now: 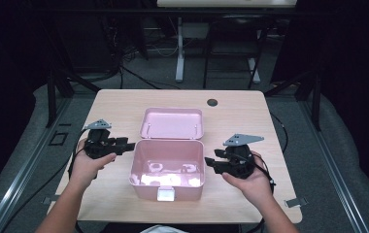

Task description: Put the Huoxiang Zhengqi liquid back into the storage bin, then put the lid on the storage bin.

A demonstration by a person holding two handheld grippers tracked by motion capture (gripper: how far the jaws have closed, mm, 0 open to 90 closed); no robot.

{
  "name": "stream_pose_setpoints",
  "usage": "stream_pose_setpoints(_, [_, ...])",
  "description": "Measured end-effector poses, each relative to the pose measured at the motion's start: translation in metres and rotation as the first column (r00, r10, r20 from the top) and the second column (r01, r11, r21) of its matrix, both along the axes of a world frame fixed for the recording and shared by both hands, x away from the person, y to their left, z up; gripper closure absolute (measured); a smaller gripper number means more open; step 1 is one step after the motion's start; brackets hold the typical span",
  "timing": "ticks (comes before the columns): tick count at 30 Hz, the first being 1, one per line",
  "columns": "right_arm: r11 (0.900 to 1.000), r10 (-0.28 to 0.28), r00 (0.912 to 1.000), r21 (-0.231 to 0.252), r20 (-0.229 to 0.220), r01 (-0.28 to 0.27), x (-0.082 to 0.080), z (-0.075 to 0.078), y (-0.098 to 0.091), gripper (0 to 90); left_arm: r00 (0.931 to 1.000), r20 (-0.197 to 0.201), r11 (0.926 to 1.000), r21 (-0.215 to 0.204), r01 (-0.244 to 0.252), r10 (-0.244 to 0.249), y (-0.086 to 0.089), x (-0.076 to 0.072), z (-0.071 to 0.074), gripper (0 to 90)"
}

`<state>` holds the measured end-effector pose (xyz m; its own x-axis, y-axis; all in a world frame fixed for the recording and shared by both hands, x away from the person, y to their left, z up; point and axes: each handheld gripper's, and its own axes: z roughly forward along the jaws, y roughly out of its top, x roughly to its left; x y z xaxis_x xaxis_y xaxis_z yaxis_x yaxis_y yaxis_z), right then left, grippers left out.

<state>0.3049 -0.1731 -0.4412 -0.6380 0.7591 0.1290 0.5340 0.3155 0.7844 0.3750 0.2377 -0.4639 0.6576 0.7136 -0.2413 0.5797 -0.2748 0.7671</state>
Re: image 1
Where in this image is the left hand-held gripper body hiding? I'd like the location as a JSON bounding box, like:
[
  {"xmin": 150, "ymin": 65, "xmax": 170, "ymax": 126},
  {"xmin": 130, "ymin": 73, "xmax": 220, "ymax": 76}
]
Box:
[{"xmin": 84, "ymin": 118, "xmax": 123, "ymax": 159}]

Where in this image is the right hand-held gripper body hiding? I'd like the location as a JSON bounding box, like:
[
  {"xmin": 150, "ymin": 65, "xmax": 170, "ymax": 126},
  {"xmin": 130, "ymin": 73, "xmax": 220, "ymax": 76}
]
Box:
[{"xmin": 222, "ymin": 133, "xmax": 265, "ymax": 180}]

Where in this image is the pink plastic storage box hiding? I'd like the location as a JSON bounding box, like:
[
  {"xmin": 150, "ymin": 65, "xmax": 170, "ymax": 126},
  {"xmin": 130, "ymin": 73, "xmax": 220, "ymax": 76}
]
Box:
[{"xmin": 128, "ymin": 107, "xmax": 206, "ymax": 202}]

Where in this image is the person's left hand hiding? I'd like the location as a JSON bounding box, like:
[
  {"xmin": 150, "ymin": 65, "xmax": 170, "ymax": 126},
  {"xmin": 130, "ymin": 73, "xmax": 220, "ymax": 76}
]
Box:
[{"xmin": 70, "ymin": 140, "xmax": 117, "ymax": 188}]

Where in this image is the person's right hand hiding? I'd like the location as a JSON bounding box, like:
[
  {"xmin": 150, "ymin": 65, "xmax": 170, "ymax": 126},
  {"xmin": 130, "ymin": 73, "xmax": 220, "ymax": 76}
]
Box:
[{"xmin": 221, "ymin": 150, "xmax": 274, "ymax": 208}]

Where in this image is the black metal stand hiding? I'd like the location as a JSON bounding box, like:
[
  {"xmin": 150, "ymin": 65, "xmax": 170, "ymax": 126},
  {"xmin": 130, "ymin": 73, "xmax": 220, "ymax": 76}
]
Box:
[
  {"xmin": 264, "ymin": 69, "xmax": 322, "ymax": 132},
  {"xmin": 45, "ymin": 64, "xmax": 101, "ymax": 129}
]

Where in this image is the person's white clothing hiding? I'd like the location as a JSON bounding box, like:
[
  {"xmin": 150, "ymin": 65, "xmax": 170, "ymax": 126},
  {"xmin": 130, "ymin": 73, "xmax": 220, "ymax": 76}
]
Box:
[{"xmin": 140, "ymin": 224, "xmax": 186, "ymax": 233}]

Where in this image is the white desk leg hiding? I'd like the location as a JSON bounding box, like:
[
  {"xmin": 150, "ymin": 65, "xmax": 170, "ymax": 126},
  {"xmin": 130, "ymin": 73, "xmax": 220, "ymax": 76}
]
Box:
[{"xmin": 175, "ymin": 17, "xmax": 186, "ymax": 83}]

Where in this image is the dark curtain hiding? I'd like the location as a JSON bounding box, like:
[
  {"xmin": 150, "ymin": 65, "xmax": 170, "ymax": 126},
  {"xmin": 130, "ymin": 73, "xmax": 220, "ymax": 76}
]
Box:
[{"xmin": 271, "ymin": 0, "xmax": 369, "ymax": 195}]

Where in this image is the white desk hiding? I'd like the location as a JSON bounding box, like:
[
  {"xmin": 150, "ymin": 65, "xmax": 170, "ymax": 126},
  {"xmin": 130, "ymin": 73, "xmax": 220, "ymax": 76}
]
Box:
[{"xmin": 156, "ymin": 0, "xmax": 298, "ymax": 8}]

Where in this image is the right hand-held gripper black cable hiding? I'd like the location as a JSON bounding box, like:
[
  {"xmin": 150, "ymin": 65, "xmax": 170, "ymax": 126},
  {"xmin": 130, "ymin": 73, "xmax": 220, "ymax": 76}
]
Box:
[{"xmin": 252, "ymin": 153, "xmax": 278, "ymax": 233}]

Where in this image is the hand-held gripper black cable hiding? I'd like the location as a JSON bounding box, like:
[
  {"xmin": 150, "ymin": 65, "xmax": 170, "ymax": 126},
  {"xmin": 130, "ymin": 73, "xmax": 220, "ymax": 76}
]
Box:
[
  {"xmin": 0, "ymin": 129, "xmax": 88, "ymax": 233},
  {"xmin": 252, "ymin": 153, "xmax": 278, "ymax": 233}
]

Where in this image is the black cable beside table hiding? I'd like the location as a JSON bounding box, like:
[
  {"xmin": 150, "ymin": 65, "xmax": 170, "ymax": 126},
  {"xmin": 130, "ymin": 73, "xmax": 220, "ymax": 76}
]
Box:
[{"xmin": 269, "ymin": 112, "xmax": 289, "ymax": 154}]

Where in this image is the black floor cable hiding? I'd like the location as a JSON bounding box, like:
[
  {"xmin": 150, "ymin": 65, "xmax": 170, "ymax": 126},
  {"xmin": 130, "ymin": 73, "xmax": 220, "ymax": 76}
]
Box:
[{"xmin": 120, "ymin": 66, "xmax": 181, "ymax": 90}]

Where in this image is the grey metal table bracket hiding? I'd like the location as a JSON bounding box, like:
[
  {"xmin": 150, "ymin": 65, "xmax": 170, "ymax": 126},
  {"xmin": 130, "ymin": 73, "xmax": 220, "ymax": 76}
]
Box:
[
  {"xmin": 42, "ymin": 194, "xmax": 60, "ymax": 206},
  {"xmin": 284, "ymin": 197, "xmax": 309, "ymax": 209}
]

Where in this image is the left hand-held gripper black cable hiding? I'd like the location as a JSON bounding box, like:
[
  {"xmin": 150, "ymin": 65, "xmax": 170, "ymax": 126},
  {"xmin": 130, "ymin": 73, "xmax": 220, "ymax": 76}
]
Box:
[{"xmin": 0, "ymin": 129, "xmax": 88, "ymax": 233}]

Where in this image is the aluminium floor rail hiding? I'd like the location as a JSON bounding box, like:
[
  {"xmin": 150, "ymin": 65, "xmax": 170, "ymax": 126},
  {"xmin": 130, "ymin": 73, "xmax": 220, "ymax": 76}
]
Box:
[
  {"xmin": 297, "ymin": 96, "xmax": 369, "ymax": 233},
  {"xmin": 0, "ymin": 96, "xmax": 74, "ymax": 233}
]

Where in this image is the black metal chair frame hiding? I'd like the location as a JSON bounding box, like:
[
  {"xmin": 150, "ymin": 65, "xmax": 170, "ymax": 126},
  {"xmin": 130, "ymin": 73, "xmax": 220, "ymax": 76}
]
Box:
[{"xmin": 203, "ymin": 14, "xmax": 269, "ymax": 90}]

